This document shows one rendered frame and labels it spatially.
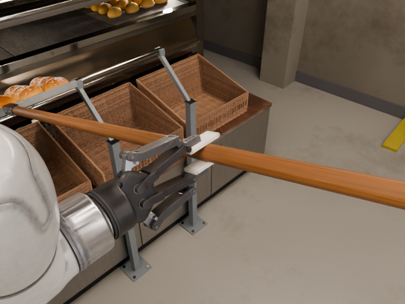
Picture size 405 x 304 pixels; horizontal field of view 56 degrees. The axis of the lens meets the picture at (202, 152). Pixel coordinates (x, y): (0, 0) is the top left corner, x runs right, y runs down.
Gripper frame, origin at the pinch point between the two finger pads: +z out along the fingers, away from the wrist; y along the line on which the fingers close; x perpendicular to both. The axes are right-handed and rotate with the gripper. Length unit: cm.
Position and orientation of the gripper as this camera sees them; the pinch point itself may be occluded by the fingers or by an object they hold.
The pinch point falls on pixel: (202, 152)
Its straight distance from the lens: 62.8
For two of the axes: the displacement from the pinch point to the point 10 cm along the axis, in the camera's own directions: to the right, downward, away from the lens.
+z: 6.9, -4.4, 5.7
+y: 2.3, 8.8, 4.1
